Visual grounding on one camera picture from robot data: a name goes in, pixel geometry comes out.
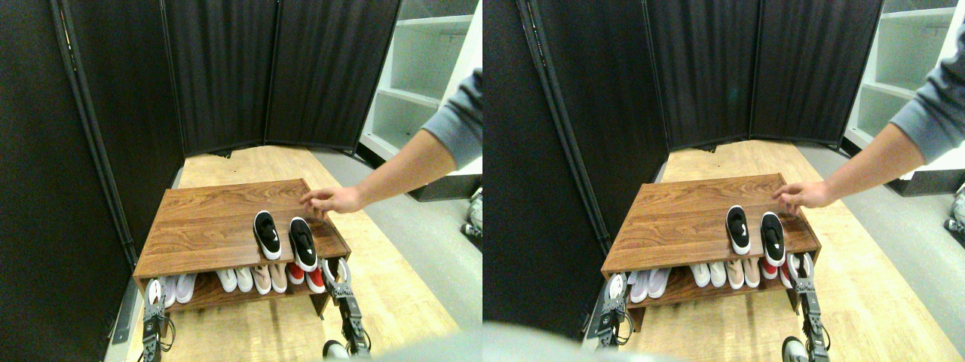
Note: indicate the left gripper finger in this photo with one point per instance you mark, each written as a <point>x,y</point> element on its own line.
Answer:
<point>155,292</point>
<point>617,286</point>

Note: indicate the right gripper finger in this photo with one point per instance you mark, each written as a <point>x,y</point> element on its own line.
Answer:
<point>345,274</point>
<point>808,269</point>
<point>793,268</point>
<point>327,274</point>

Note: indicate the black shoe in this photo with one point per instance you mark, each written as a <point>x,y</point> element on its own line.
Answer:
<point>739,229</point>
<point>267,234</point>
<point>304,244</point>
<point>773,239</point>

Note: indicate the person's hand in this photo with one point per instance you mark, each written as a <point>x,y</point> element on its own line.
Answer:
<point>339,200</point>
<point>810,196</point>

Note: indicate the beige shoe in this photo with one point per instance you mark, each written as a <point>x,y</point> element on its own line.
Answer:
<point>261,280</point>
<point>279,279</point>
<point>752,272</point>
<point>734,274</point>

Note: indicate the brown shoe rack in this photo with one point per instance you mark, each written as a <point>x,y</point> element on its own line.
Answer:
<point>678,219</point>
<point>211,219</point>

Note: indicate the grey machine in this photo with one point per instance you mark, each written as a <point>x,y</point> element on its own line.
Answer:
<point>957,215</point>
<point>475,219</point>

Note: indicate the black curtain stand pole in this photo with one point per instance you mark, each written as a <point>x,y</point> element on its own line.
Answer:
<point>87,113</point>
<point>559,113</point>

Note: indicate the white shelf unit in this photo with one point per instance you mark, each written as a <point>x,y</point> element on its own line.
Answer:
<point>889,60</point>
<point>415,60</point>

